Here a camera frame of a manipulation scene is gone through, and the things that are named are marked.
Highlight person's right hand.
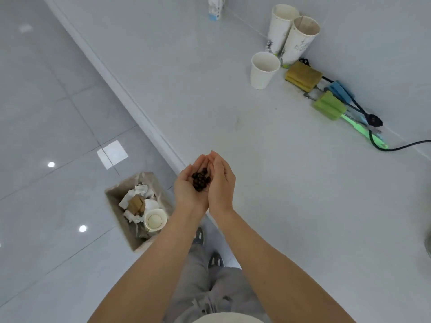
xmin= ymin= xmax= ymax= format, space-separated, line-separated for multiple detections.
xmin=207 ymin=150 xmax=237 ymax=216

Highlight person's left hand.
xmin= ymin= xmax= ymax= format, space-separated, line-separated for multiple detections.
xmin=174 ymin=154 xmax=211 ymax=216

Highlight pile of dark coffee beans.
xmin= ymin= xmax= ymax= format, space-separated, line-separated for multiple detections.
xmin=191 ymin=167 xmax=212 ymax=192

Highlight person's left forearm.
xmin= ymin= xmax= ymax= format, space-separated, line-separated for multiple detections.
xmin=87 ymin=206 xmax=210 ymax=323

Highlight person's right forearm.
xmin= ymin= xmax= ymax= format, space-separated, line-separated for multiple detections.
xmin=210 ymin=207 xmax=357 ymax=323

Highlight crumpled white tissue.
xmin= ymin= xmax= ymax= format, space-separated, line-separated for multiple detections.
xmin=118 ymin=184 xmax=150 ymax=224

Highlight discarded white paper cup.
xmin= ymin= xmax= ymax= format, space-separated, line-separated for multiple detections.
xmin=143 ymin=198 xmax=168 ymax=232

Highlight brown cardboard scrap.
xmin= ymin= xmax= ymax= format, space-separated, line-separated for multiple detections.
xmin=127 ymin=195 xmax=146 ymax=216

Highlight lined square waste bin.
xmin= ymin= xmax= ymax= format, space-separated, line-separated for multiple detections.
xmin=104 ymin=171 xmax=176 ymax=253

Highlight short plain white paper cup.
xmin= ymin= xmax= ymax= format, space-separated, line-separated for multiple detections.
xmin=250 ymin=52 xmax=281 ymax=90

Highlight brown sponge cup brush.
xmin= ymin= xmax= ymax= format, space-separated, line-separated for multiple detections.
xmin=285 ymin=61 xmax=323 ymax=94

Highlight green sponge cup brush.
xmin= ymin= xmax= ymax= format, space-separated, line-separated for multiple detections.
xmin=304 ymin=90 xmax=390 ymax=150

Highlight grey trousers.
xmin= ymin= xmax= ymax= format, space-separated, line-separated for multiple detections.
xmin=163 ymin=241 xmax=270 ymax=323

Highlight tall printed paper cup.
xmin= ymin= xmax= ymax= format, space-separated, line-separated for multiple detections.
xmin=266 ymin=4 xmax=300 ymax=57
xmin=281 ymin=15 xmax=321 ymax=69

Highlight cream shirt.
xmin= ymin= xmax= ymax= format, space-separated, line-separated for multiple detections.
xmin=191 ymin=312 xmax=267 ymax=323

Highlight black power cable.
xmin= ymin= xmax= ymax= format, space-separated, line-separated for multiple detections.
xmin=299 ymin=58 xmax=431 ymax=152

